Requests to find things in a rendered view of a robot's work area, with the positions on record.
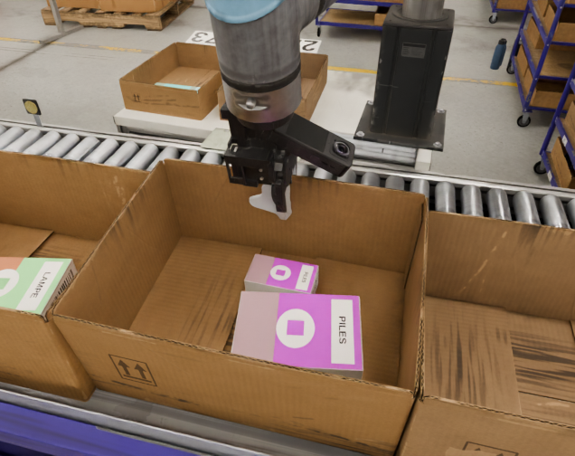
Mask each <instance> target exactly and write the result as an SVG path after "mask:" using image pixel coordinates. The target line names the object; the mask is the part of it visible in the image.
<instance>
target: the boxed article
mask: <svg viewBox="0 0 575 456"><path fill-rule="evenodd" d="M318 271H319V266H318V265H313V264H308V263H303V262H298V261H290V260H285V259H280V258H275V257H270V256H265V255H260V254H255V256H254V258H253V261H252V263H251V265H250V268H249V271H248V273H247V275H246V278H245V280H244V284H245V290H246V291H258V292H280V293H303V294H316V288H317V285H318Z"/></svg>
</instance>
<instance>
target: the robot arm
mask: <svg viewBox="0 0 575 456"><path fill-rule="evenodd" d="M204 1H205V4H206V7H207V8H208V10H209V14H210V18H211V24H212V32H213V37H214V42H215V47H216V52H217V56H218V61H219V66H220V71H221V76H222V85H223V89H224V94H225V99H226V101H225V103H224V104H223V105H222V107H221V114H222V119H227V120H228V121H229V126H230V131H231V137H230V139H229V142H228V144H227V145H228V146H227V149H226V151H225V153H224V160H225V164H226V168H227V172H228V177H229V180H230V183H233V184H239V185H245V186H252V187H258V185H259V184H263V186H262V187H261V189H262V193H261V194H260V195H254V196H251V197H250V204H251V205H253V206H254V207H257V208H260V209H263V210H266V211H269V212H272V213H274V214H276V215H277V216H278V217H279V219H281V220H287V219H288V217H289V216H290V215H291V214H292V210H291V201H290V185H289V184H292V177H291V176H292V175H296V174H297V157H300V158H302V159H304V160H305V161H307V162H309V163H311V164H313V165H315V166H318V167H320V168H322V169H324V170H325V171H327V172H329V173H331V174H333V175H335V176H338V177H341V176H343V175H344V174H345V173H346V172H347V171H348V170H349V169H350V167H351V166H352V164H353V156H354V152H355V145H354V143H352V142H350V141H348V140H346V139H344V138H341V137H339V136H337V135H336V134H335V133H333V132H331V131H329V130H327V129H325V128H322V127H320V126H318V125H317V124H315V123H313V122H312V121H310V120H308V119H305V118H303V117H301V116H299V115H297V114H296V113H294V111H295V110H296V109H297V107H298V106H299V105H300V102H301V100H302V95H301V60H300V33H301V31H302V30H303V29H304V28H306V27H307V26H308V25H309V24H311V23H312V22H313V21H314V20H315V19H316V18H317V17H318V16H319V15H320V14H322V13H323V12H324V11H325V10H326V9H327V8H329V7H330V6H331V5H332V4H334V3H335V2H336V1H337V0H204ZM232 144H237V145H232ZM230 148H231V149H230ZM229 164H231V169H232V173H233V176H231V169H230V165H229ZM273 183H275V184H273Z"/></svg>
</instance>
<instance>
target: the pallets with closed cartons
mask: <svg viewBox="0 0 575 456"><path fill-rule="evenodd" d="M179 1H180V2H181V3H180V4H178V2H179ZM46 2H47V5H48V6H46V7H44V8H43V9H41V13H42V19H43V21H44V24H45V25H56V23H55V20H54V17H53V13H52V9H51V5H50V2H49V0H46ZM56 3H57V6H58V9H60V8H62V7H64V8H62V9H61V10H59V13H60V16H61V21H62V22H65V21H78V22H79V23H80V25H83V27H92V26H97V27H98V28H107V27H112V29H122V28H123V27H125V26H126V25H128V24H143V25H144V26H145V27H146V29H147V30H148V31H163V30H164V29H165V28H166V27H167V26H168V25H169V24H170V23H171V22H172V21H173V20H175V19H176V18H177V17H178V16H179V15H180V14H182V13H183V12H184V11H185V10H186V9H188V8H189V7H190V6H191V5H193V4H194V0H56ZM93 8H95V9H99V10H98V11H97V12H95V13H87V12H88V11H90V10H91V9H93ZM128 13H133V14H128ZM144 13H147V14H145V15H143V14H144ZM162 14H165V15H164V16H163V17H162V18H161V17H160V16H161V15H162Z"/></svg>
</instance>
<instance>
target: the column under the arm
mask: <svg viewBox="0 0 575 456"><path fill-rule="evenodd" d="M401 12H402V5H391V7H390V9H389V11H388V13H387V15H386V17H385V19H384V21H383V25H382V38H381V46H380V53H379V61H378V68H377V75H376V82H375V90H374V98H373V100H367V102H366V104H365V107H364V109H363V114H362V116H361V118H360V120H359V123H358V126H357V128H356V131H355V132H354V135H353V139H357V140H363V141H370V142H376V143H383V144H389V145H395V146H402V147H414V148H420V149H427V150H433V151H439V152H443V149H444V138H445V127H446V116H447V111H446V110H445V109H437V105H438V97H439V94H440V89H441V85H442V81H443V76H444V72H445V68H446V64H447V59H448V52H449V47H450V44H451V39H452V34H453V31H454V21H455V10H454V9H447V8H443V13H442V16H441V17H440V18H438V19H434V20H417V19H411V18H407V17H404V16H402V14H401Z"/></svg>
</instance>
